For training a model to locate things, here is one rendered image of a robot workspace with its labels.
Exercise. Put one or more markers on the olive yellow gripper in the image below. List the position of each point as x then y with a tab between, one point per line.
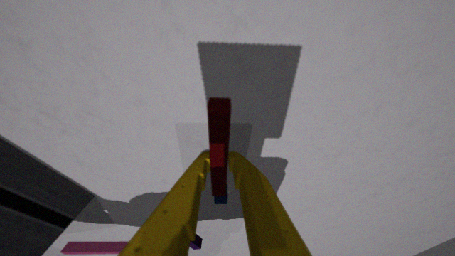
172	225

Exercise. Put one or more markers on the pink flat bar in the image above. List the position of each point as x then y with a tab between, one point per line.
88	248

